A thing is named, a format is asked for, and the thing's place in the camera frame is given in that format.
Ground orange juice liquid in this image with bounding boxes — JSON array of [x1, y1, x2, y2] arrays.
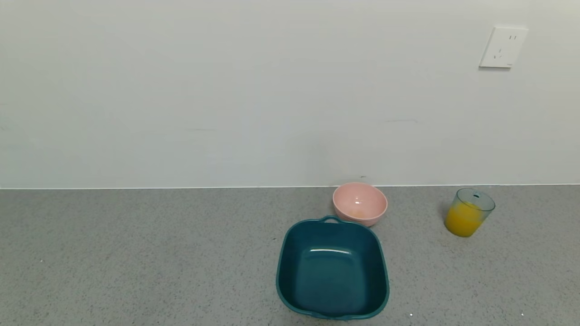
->
[[444, 201, 488, 238]]

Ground clear ribbed plastic cup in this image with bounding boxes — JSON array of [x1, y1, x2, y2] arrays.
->
[[444, 188, 496, 238]]

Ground pink round bowl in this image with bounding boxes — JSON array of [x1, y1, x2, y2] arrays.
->
[[333, 182, 388, 227]]

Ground teal square plastic basin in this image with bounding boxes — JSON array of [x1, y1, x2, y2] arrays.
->
[[275, 216, 391, 321]]

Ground white wall power socket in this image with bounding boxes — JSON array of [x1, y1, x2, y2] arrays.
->
[[479, 26, 529, 69]]

